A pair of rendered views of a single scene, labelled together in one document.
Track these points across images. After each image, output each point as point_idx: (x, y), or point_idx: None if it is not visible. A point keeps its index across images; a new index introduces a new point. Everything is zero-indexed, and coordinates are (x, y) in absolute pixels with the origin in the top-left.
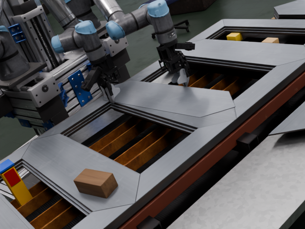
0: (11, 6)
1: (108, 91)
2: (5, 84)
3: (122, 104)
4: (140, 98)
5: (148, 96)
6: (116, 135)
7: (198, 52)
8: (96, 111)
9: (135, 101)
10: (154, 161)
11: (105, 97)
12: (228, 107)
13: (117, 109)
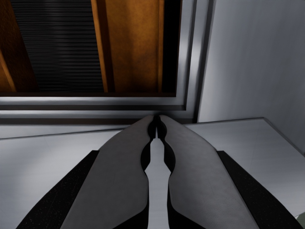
0: None
1: (85, 191)
2: None
3: (66, 129)
4: (32, 186)
5: (14, 204)
6: (158, 32)
7: None
8: (210, 2)
9: (26, 167)
10: (94, 53)
11: (187, 133)
12: None
13: (112, 94)
